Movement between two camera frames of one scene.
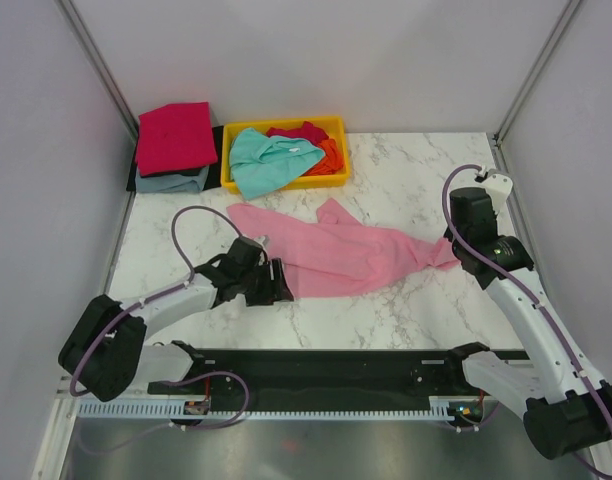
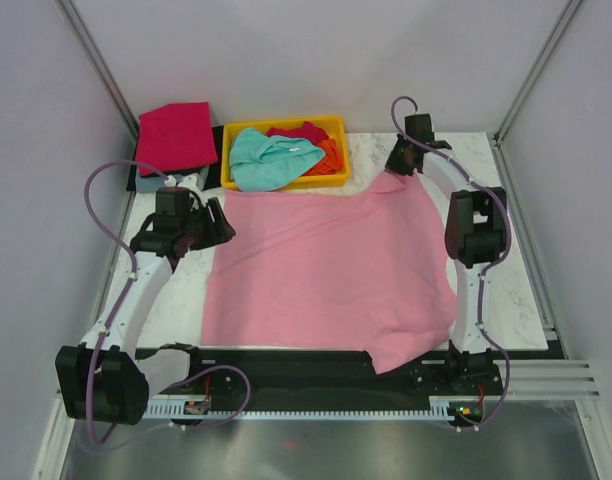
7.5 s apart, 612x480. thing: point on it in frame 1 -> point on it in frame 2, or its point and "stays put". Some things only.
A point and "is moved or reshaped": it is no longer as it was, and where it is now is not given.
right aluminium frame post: [538, 71] stays put
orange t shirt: [332, 161] stays put
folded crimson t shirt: [176, 137] stays put
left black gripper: [274, 289] -> [219, 231]
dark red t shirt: [307, 131] stays put
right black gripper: [495, 215] -> [391, 165]
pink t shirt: [338, 250] is moved or reshaped
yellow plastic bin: [332, 125] stays put
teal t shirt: [263, 164] stays put
